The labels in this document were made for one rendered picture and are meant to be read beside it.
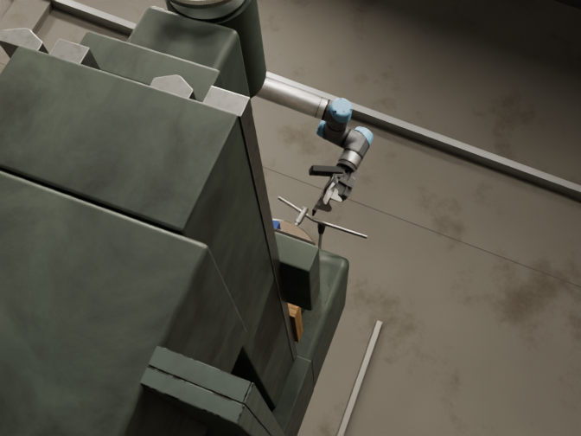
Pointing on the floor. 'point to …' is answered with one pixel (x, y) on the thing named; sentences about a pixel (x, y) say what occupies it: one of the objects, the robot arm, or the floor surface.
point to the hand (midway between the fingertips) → (316, 209)
